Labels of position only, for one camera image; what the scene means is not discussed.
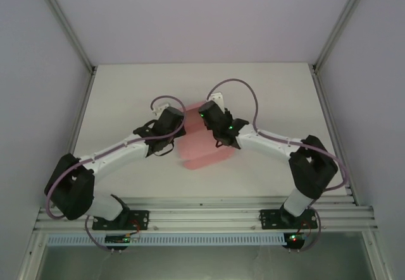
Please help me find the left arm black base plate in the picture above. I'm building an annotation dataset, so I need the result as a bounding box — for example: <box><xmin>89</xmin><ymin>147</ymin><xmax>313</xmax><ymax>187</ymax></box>
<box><xmin>92</xmin><ymin>209</ymin><xmax>149</xmax><ymax>231</ymax></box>

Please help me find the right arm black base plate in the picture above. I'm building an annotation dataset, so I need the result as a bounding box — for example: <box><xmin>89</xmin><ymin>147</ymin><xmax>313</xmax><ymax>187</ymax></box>
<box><xmin>259</xmin><ymin>209</ymin><xmax>318</xmax><ymax>230</ymax></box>

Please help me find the aluminium frame post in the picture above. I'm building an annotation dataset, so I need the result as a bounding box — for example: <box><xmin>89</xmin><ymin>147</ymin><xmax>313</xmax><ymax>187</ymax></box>
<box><xmin>31</xmin><ymin>0</ymin><xmax>97</xmax><ymax>74</ymax></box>
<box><xmin>311</xmin><ymin>0</ymin><xmax>371</xmax><ymax>74</ymax></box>

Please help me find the slotted grey cable duct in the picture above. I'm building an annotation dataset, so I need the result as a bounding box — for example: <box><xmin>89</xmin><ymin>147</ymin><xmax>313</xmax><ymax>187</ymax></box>
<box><xmin>46</xmin><ymin>233</ymin><xmax>285</xmax><ymax>247</ymax></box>

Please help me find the aluminium frame leg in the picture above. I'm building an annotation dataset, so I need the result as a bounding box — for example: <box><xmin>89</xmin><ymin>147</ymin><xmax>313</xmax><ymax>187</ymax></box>
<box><xmin>360</xmin><ymin>229</ymin><xmax>390</xmax><ymax>280</ymax></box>
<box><xmin>17</xmin><ymin>232</ymin><xmax>48</xmax><ymax>280</ymax></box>

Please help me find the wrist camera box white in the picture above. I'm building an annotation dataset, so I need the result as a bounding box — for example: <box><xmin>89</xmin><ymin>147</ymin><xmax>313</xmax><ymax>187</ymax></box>
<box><xmin>153</xmin><ymin>102</ymin><xmax>171</xmax><ymax>116</ymax></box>
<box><xmin>207</xmin><ymin>92</ymin><xmax>226</xmax><ymax>107</ymax></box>

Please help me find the aluminium table side rail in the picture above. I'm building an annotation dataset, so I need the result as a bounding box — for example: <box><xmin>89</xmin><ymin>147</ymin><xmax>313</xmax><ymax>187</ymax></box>
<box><xmin>311</xmin><ymin>66</ymin><xmax>356</xmax><ymax>204</ymax></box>
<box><xmin>52</xmin><ymin>68</ymin><xmax>96</xmax><ymax>207</ymax></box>

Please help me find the aluminium mounting rail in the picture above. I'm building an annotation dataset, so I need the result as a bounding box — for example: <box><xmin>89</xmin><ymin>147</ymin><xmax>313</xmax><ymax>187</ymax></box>
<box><xmin>33</xmin><ymin>196</ymin><xmax>379</xmax><ymax>231</ymax></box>

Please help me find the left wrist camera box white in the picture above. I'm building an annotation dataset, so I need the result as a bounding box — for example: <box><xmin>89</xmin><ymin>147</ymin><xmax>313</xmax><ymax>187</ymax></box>
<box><xmin>153</xmin><ymin>102</ymin><xmax>171</xmax><ymax>116</ymax></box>

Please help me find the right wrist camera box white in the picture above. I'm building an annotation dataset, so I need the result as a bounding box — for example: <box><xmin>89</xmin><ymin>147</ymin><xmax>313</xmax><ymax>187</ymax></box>
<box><xmin>207</xmin><ymin>92</ymin><xmax>226</xmax><ymax>107</ymax></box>

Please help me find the pink paper box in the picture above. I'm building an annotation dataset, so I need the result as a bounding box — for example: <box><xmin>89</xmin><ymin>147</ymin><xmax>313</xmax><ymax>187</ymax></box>
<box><xmin>175</xmin><ymin>102</ymin><xmax>235</xmax><ymax>171</ymax></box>

